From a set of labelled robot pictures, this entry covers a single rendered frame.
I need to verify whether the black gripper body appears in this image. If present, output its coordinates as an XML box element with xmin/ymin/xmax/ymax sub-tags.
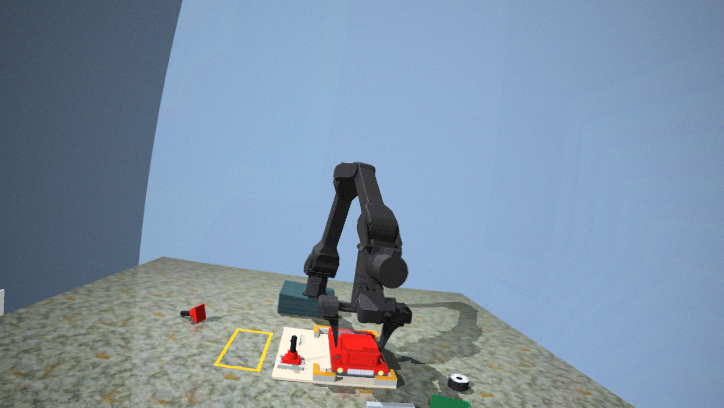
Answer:
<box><xmin>317</xmin><ymin>273</ymin><xmax>412</xmax><ymax>324</ymax></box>

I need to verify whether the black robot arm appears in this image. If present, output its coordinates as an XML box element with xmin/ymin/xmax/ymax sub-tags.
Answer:
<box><xmin>302</xmin><ymin>162</ymin><xmax>408</xmax><ymax>324</ymax></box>

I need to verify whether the yellow rectangular frame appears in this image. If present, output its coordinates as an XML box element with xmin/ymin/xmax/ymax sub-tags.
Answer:
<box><xmin>214</xmin><ymin>328</ymin><xmax>273</xmax><ymax>372</ymax></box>

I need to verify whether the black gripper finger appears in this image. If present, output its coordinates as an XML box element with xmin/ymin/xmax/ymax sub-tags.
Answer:
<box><xmin>378</xmin><ymin>317</ymin><xmax>404</xmax><ymax>351</ymax></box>
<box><xmin>323</xmin><ymin>315</ymin><xmax>339</xmax><ymax>348</ymax></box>

